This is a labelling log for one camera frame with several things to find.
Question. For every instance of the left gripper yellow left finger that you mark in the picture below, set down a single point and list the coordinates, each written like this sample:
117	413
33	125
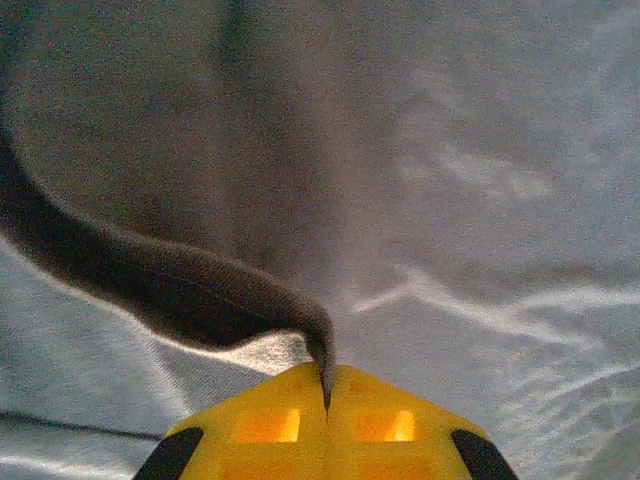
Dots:
260	440

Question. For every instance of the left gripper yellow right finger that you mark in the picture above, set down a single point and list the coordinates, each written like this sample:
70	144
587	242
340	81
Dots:
395	440

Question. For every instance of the gray t-shirt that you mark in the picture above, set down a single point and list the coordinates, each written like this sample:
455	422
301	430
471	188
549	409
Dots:
350	150

